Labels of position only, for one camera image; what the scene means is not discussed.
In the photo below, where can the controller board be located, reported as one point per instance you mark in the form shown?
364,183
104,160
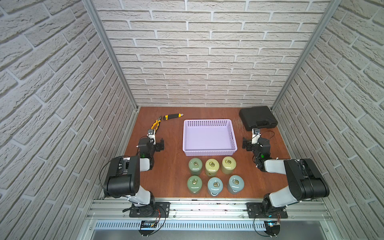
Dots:
272,228
147,228

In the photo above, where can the black plastic tool case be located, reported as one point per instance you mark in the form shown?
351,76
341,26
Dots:
258,118

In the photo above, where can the yellow black utility knife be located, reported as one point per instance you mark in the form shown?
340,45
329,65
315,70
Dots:
172,116

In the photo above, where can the aluminium left corner post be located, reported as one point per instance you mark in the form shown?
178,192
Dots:
94,16

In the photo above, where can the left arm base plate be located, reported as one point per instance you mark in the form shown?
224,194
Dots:
161,209

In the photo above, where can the yellow black pliers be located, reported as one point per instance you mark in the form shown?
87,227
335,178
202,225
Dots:
156,124

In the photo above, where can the aluminium right corner post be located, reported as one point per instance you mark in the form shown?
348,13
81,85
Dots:
320,27

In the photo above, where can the aluminium front rail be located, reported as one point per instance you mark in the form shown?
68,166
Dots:
207,209

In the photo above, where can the yellow-green tea canister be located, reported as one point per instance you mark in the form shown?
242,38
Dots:
212,167
228,165

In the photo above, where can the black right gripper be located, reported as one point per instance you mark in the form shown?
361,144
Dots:
249,142

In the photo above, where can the dark green tea canister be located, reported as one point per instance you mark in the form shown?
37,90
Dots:
195,166

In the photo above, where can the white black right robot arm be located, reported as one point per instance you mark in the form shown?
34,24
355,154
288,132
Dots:
305,182

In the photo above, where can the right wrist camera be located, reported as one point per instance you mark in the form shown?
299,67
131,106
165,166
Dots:
256,134

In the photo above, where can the blue-grey tea canister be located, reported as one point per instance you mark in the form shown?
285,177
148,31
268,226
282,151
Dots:
215,186

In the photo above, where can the light blue tea canister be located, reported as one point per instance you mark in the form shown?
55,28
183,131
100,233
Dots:
235,184

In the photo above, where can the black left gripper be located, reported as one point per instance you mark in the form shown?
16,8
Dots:
159,145

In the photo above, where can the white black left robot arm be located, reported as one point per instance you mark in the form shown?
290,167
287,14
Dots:
124,174

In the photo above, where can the left controller board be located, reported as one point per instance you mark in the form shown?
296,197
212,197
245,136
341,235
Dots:
147,228

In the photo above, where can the right controller board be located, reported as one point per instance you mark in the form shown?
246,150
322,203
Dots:
272,228

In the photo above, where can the aluminium corner post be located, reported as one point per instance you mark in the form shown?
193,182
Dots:
320,27
94,16

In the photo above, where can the lavender plastic basket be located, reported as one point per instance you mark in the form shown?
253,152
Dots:
209,138

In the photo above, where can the white ventilation grille strip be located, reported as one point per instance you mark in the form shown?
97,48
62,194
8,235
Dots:
188,225

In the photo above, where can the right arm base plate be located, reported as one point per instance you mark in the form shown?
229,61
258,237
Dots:
258,210

